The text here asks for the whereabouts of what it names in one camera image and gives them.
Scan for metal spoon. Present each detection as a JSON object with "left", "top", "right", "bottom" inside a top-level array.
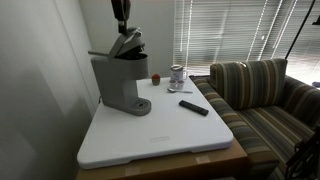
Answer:
[{"left": 166, "top": 87, "right": 194, "bottom": 95}]

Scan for black remote control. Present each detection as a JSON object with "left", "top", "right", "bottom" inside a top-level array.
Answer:
[{"left": 178, "top": 99, "right": 210, "bottom": 117}]

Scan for black tripod pole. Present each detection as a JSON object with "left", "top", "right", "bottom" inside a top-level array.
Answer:
[{"left": 284, "top": 0, "right": 316, "bottom": 60}]

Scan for striped sofa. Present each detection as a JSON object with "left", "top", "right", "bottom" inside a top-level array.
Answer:
[{"left": 189, "top": 58, "right": 320, "bottom": 180}]

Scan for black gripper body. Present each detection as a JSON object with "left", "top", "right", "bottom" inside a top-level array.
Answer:
[{"left": 110, "top": 0, "right": 132, "bottom": 22}]

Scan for grey coffee machine lid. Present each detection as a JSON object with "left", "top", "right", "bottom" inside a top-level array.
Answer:
[{"left": 108, "top": 26, "right": 146, "bottom": 60}]

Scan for white window blinds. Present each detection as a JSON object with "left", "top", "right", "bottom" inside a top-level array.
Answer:
[{"left": 173, "top": 0, "right": 320, "bottom": 86}]

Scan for black metal stand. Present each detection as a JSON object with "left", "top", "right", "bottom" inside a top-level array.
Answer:
[{"left": 285, "top": 123, "right": 320, "bottom": 180}]

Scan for grey pod coffee machine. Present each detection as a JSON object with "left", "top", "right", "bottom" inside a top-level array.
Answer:
[{"left": 87, "top": 49, "right": 152, "bottom": 117}]

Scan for striped sofa cushion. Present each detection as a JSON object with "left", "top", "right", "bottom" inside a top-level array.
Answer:
[{"left": 209, "top": 58, "right": 288, "bottom": 111}]

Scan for brown cup with red top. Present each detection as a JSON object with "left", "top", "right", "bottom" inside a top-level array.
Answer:
[{"left": 151, "top": 73, "right": 162, "bottom": 87}]

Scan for white table board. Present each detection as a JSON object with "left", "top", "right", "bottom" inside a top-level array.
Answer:
[{"left": 75, "top": 137, "right": 249, "bottom": 180}]

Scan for white lidded mug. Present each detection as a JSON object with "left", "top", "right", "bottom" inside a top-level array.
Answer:
[{"left": 169, "top": 64, "right": 186, "bottom": 83}]

